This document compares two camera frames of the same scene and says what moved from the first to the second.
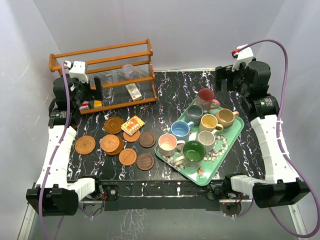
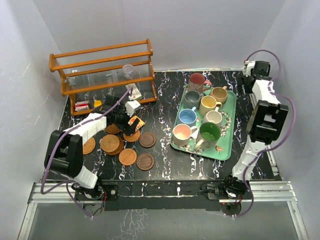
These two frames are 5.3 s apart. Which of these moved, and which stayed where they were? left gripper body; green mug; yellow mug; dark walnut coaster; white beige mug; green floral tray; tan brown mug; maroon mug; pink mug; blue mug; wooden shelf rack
Moved: white beige mug; pink mug; maroon mug; blue mug; tan brown mug; green floral tray; yellow mug; green mug; left gripper body
Stayed: dark walnut coaster; wooden shelf rack
